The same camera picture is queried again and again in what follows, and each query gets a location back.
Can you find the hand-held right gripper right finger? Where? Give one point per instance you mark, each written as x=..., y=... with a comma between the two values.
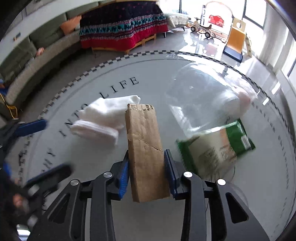
x=171, y=176

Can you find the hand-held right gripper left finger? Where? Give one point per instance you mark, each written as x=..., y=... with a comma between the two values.
x=122, y=178

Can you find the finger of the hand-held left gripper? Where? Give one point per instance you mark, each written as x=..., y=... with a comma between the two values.
x=50, y=172
x=33, y=127

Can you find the brown cardboard piece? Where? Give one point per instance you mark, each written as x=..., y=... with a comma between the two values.
x=145, y=153

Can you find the green snack packet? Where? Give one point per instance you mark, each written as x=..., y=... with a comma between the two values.
x=215, y=148

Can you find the white sock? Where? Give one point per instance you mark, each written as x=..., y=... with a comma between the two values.
x=104, y=118

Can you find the grey green sofa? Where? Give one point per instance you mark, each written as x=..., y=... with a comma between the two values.
x=27, y=55

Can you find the clear plastic jar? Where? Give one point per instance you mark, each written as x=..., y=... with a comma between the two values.
x=203, y=97

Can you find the orange cushion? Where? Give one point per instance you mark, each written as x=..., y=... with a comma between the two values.
x=70, y=25

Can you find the dark patterned blanket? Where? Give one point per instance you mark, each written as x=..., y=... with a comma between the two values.
x=122, y=23

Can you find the yellow children's slide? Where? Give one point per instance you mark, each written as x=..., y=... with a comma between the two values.
x=235, y=41

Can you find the wooden ride-on toy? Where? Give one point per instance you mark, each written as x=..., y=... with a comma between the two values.
x=203, y=29

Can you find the white pillow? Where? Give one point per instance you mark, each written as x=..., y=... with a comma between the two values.
x=177, y=19

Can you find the red toy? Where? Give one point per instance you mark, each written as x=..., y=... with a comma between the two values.
x=216, y=19

